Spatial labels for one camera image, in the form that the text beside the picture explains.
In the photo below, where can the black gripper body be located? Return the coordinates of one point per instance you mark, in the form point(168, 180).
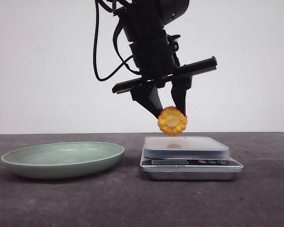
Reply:
point(158, 63)

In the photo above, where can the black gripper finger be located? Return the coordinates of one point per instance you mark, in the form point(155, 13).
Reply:
point(178, 92)
point(147, 96)

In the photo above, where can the yellow corn cob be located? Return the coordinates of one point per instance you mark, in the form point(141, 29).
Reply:
point(171, 121)

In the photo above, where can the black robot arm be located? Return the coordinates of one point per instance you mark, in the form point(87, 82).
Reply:
point(144, 20)

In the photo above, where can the silver digital kitchen scale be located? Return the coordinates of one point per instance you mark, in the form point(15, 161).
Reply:
point(187, 158)

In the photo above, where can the pale green plate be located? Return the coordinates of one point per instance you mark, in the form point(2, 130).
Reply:
point(63, 160)

